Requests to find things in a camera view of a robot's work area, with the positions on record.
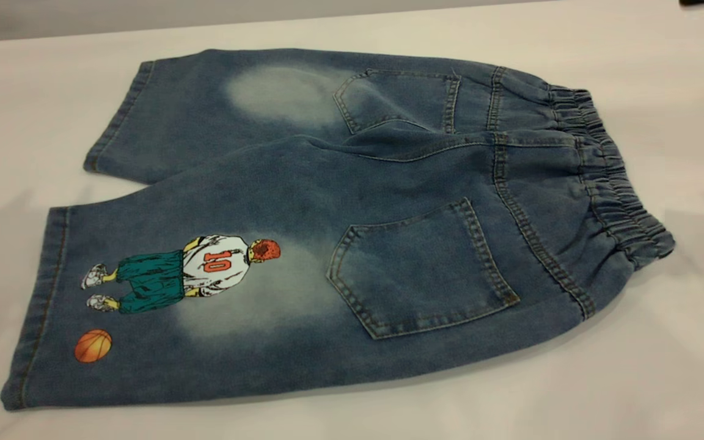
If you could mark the blue denim shorts with print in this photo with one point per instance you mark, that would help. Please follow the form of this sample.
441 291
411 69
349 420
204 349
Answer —
327 183

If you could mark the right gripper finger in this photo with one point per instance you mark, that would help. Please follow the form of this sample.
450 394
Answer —
699 2

